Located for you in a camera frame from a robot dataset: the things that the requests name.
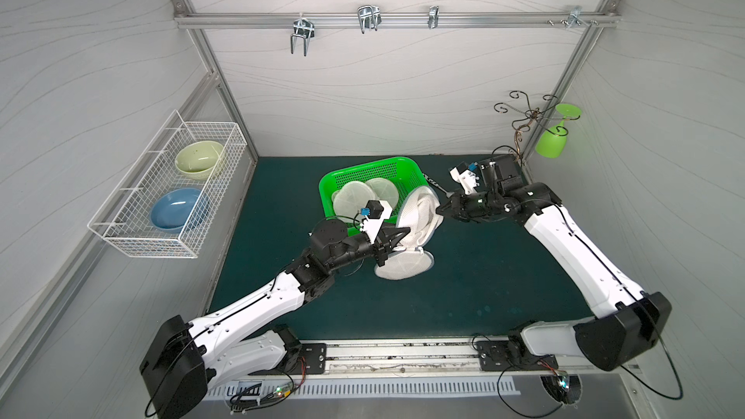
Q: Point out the white wire wall basket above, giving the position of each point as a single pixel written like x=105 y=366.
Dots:
x=123 y=220

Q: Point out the green plastic basket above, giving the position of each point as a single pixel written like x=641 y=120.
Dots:
x=391 y=179

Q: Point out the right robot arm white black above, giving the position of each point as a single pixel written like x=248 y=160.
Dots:
x=626 y=320

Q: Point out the round white mesh bag right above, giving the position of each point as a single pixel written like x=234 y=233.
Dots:
x=385 y=190

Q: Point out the metal double hook middle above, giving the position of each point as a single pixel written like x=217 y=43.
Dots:
x=369 y=18

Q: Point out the metal clip hook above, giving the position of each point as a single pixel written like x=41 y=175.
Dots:
x=433 y=17

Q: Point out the metal bracket hook right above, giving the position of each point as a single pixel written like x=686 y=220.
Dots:
x=574 y=20

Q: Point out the white slotted cable duct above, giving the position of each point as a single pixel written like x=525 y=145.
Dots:
x=318 y=388

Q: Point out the blue ceramic bowl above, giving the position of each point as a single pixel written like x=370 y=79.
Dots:
x=180 y=210

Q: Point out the green plastic wine glass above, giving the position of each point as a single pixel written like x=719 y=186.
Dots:
x=554 y=139

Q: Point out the round white mesh bag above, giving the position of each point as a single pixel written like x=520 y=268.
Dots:
x=385 y=190
x=352 y=198

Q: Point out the aluminium top rail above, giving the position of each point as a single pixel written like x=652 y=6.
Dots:
x=390 y=20

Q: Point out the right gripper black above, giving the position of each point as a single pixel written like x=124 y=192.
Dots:
x=461 y=204

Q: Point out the metal double hook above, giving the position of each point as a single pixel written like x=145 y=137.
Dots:
x=369 y=18
x=303 y=31

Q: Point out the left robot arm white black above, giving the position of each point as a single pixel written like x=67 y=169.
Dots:
x=306 y=278

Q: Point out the white mesh laundry bag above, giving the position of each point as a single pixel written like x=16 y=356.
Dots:
x=419 y=213

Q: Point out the metal cup holder stand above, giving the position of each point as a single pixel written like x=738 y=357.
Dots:
x=528 y=118

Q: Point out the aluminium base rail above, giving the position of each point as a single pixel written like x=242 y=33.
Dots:
x=401 y=355

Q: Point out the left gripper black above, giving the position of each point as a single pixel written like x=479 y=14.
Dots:
x=387 y=239

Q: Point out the light green ceramic bowl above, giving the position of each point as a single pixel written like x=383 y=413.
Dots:
x=201 y=160

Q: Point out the metal double hook left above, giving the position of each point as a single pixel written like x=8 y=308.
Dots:
x=303 y=31

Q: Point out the round white mesh bag left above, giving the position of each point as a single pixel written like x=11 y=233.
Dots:
x=352 y=198

